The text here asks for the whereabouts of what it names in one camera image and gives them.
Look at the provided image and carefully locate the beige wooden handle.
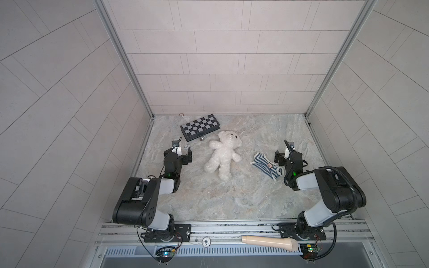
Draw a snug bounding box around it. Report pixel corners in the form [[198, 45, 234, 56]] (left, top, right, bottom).
[[241, 236, 298, 251]]

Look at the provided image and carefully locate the black white chessboard box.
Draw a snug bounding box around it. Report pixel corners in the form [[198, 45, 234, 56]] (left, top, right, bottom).
[[180, 114, 220, 142]]

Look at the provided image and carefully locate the blue white striped sweater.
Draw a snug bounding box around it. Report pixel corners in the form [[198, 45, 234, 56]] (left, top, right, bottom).
[[251, 152, 286, 181]]

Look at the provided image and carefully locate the right circuit board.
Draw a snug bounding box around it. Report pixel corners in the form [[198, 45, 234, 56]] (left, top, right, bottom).
[[299, 243, 320, 260]]

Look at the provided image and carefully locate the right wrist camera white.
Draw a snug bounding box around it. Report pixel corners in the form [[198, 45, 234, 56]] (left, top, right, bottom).
[[284, 140, 294, 159]]

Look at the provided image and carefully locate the left circuit board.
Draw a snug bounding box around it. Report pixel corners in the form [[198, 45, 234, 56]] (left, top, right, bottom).
[[155, 246, 177, 263]]

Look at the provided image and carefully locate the circuit board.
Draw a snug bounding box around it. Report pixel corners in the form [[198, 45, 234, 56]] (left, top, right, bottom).
[[299, 243, 320, 260], [155, 246, 177, 263]]

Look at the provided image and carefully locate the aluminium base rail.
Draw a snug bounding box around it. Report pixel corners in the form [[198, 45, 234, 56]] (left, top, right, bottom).
[[94, 218, 374, 246]]

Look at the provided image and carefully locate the white teddy bear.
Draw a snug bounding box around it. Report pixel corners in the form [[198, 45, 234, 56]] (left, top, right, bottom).
[[204, 131, 242, 181]]

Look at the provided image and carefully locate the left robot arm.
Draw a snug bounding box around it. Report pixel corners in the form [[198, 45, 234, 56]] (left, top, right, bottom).
[[112, 148, 193, 240]]

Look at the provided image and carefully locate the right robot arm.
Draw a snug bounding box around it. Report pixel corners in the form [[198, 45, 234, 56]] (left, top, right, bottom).
[[274, 141, 366, 240]]

